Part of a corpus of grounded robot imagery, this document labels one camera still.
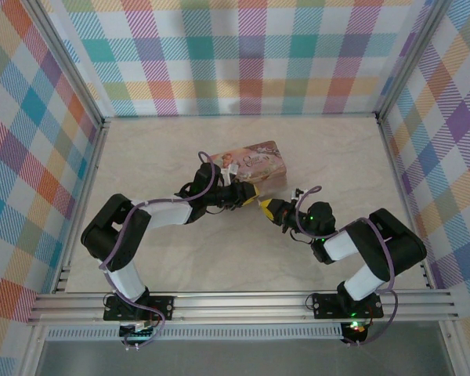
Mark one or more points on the pink printed tin box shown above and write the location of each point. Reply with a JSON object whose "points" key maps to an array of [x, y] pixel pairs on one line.
{"points": [[258, 164]]}

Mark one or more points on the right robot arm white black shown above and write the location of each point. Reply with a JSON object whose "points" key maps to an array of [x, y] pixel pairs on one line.
{"points": [[391, 243]]}

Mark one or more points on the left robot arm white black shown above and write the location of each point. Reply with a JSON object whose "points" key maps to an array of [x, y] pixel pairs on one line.
{"points": [[129, 278]]}

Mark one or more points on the small circuit board with led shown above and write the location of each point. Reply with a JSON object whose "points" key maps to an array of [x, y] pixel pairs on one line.
{"points": [[356, 327]]}

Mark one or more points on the grey metal panel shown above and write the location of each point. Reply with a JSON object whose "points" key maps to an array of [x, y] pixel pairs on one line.
{"points": [[239, 360]]}

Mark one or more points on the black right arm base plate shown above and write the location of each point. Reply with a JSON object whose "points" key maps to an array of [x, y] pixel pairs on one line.
{"points": [[325, 305]]}

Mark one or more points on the aluminium side floor rail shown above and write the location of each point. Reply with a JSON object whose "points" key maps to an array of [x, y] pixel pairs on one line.
{"points": [[90, 176], [393, 164]]}

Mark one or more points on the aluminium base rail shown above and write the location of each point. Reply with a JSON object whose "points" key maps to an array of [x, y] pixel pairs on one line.
{"points": [[239, 307]]}

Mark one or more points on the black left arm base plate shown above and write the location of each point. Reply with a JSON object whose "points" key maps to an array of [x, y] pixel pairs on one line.
{"points": [[160, 305]]}

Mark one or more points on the aluminium frame post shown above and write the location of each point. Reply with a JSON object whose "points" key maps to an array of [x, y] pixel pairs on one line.
{"points": [[411, 58], [66, 62]]}

